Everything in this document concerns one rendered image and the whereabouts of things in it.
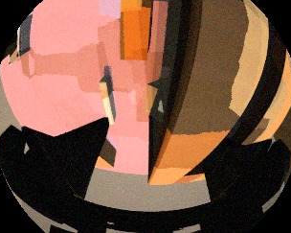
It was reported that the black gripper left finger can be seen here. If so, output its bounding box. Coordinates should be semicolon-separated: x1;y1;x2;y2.
21;116;110;200

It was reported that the small orange block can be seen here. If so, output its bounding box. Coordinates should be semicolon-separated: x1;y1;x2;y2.
96;139;117;168

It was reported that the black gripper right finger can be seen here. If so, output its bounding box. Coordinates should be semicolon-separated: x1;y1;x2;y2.
200;138;273;201

